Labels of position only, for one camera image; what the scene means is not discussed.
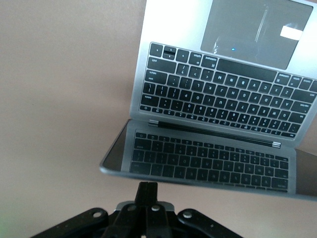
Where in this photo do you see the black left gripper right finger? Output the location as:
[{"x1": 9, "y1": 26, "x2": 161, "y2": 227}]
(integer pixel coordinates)
[{"x1": 146, "y1": 183, "x2": 174, "y2": 238}]

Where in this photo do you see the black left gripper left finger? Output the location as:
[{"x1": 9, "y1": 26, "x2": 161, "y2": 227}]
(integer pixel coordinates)
[{"x1": 103, "y1": 182, "x2": 149, "y2": 238}]

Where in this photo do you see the silver laptop with black keys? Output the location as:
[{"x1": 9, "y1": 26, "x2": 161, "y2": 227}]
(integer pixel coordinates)
[{"x1": 99, "y1": 0, "x2": 317, "y2": 202}]

